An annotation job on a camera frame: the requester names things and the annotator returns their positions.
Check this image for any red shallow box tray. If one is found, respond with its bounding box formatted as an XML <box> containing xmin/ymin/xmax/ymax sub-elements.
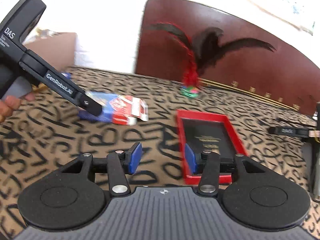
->
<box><xmin>176</xmin><ymin>109</ymin><xmax>248</xmax><ymax>185</ymax></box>

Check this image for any colourful card pack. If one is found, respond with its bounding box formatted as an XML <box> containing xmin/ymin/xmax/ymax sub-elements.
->
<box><xmin>78</xmin><ymin>90</ymin><xmax>118</xmax><ymax>123</ymax></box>

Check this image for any red white cigarette pack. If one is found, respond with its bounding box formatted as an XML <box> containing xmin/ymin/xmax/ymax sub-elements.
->
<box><xmin>109</xmin><ymin>95</ymin><xmax>149</xmax><ymax>126</ymax></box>

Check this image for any person's left hand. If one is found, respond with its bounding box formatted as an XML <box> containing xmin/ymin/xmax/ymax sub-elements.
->
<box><xmin>0</xmin><ymin>92</ymin><xmax>35</xmax><ymax>123</ymax></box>

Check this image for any brown cardboard box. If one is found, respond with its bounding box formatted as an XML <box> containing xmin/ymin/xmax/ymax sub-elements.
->
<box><xmin>23</xmin><ymin>30</ymin><xmax>77</xmax><ymax>72</ymax></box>

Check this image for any letter patterned tablecloth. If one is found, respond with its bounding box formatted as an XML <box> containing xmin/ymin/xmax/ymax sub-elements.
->
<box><xmin>1</xmin><ymin>67</ymin><xmax>315</xmax><ymax>239</ymax></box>

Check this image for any black device on table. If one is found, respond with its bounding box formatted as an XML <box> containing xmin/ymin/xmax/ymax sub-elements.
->
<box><xmin>267</xmin><ymin>102</ymin><xmax>319</xmax><ymax>203</ymax></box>

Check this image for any dark red wooden board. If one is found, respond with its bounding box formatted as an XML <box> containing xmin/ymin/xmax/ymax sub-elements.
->
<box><xmin>135</xmin><ymin>0</ymin><xmax>319</xmax><ymax>115</ymax></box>

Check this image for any feather shuttlecock toy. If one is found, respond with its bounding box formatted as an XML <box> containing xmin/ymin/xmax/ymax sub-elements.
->
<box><xmin>146</xmin><ymin>22</ymin><xmax>276</xmax><ymax>98</ymax></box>

